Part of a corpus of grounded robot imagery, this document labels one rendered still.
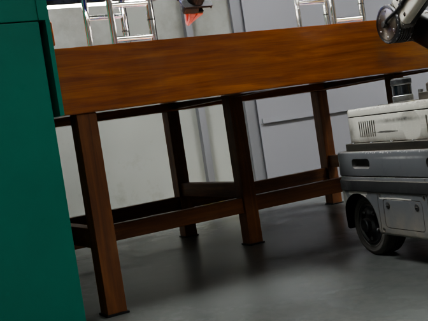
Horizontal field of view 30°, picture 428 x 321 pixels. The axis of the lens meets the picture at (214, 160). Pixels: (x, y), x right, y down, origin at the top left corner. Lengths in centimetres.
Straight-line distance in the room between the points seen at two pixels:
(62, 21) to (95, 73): 241
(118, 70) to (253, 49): 46
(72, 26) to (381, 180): 264
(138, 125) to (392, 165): 253
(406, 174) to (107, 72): 90
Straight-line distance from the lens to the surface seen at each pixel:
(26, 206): 217
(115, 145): 467
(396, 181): 240
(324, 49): 268
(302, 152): 503
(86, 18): 308
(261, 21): 499
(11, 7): 221
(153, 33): 291
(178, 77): 239
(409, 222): 239
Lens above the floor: 50
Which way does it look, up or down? 3 degrees down
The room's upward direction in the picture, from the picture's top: 9 degrees counter-clockwise
